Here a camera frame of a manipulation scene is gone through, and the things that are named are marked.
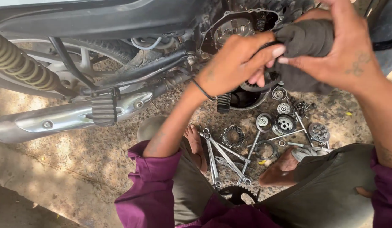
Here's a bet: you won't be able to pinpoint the person's left hand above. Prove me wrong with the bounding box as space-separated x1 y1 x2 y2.
195 31 286 98

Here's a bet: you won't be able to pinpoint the person's right hand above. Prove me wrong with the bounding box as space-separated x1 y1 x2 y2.
277 0 387 96

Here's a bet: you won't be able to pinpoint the toothed metal clutch housing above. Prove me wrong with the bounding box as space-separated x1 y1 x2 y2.
240 71 281 93

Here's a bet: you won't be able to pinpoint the thin black rubber ring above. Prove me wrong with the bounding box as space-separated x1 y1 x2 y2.
251 40 279 61

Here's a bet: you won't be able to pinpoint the dark grey rag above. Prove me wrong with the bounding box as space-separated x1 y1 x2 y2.
265 19 336 95

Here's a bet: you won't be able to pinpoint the open engine crankcase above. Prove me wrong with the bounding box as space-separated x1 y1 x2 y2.
199 0 287 65

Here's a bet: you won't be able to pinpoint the black wristband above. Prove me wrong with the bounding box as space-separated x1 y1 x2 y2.
191 78 216 102

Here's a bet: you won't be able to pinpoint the round black metal pan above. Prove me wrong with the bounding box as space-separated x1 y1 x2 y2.
230 86 272 111

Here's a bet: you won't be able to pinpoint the black ribbed rider footpeg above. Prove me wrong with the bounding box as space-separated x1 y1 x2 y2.
216 92 232 114

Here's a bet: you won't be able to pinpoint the small round bearing part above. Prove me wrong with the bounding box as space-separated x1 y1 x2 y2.
272 86 289 101

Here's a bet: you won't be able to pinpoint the round metal disc with washer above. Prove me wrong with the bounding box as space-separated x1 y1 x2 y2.
256 113 273 133

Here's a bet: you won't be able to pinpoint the small silver pressure plate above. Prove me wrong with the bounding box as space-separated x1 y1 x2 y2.
276 103 293 115

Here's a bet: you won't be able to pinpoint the stack of clutch friction plates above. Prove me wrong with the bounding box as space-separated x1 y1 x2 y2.
220 125 245 148

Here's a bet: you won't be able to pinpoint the pile of springs and bolts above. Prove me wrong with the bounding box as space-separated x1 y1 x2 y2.
289 97 312 118

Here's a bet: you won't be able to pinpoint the metal clutch hub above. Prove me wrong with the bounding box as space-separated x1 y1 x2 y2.
272 114 297 137

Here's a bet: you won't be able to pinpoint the person's left foot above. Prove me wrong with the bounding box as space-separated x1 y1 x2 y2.
183 124 209 175

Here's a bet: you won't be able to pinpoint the person's foot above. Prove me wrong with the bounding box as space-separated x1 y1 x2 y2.
183 124 209 175
258 146 300 188

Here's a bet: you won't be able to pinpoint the round drilled clutch plate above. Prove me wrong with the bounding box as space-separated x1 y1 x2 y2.
308 122 331 143

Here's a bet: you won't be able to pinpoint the metal pliers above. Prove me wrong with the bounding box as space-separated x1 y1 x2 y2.
214 156 246 172

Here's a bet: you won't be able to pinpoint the flat silver spanner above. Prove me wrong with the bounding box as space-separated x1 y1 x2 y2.
286 141 333 151

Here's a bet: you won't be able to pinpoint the light grey cloth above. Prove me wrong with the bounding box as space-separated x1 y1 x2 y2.
290 145 333 163

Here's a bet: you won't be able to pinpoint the person's right foot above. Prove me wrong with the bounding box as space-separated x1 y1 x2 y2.
258 146 300 188

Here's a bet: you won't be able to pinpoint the black toothed sprocket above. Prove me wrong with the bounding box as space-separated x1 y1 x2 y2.
218 185 260 205

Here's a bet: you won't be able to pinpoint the motorcycle rear wheel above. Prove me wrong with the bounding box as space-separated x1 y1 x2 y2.
7 38 146 95

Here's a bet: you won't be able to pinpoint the black ribbed passenger footpeg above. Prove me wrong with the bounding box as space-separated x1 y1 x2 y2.
91 90 120 127

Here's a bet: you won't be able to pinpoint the black motorcycle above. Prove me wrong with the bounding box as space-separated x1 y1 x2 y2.
0 0 323 144

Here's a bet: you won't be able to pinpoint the person's olive trousers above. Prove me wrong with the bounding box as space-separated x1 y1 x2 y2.
137 115 378 228

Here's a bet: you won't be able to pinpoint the person's purple shirt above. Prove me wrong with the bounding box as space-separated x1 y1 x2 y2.
114 140 392 228

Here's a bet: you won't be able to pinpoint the chrome exhaust muffler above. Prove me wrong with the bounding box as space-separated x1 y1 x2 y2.
0 92 156 144

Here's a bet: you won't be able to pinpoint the olive coil shock absorber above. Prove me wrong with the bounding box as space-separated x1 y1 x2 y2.
0 31 77 96

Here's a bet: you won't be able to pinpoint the long T-handle socket wrench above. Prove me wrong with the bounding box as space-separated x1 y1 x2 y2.
236 130 262 187

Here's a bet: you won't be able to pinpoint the short T-handle socket wrench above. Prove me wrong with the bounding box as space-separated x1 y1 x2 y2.
266 111 314 148

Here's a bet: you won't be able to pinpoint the thin metal ring plate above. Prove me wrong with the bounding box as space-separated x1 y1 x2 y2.
254 140 278 161

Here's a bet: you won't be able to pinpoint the long silver ring spanner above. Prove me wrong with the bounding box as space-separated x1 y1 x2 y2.
203 132 252 187

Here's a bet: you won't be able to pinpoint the straight silver ring spanner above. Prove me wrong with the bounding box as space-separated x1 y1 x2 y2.
202 128 223 189

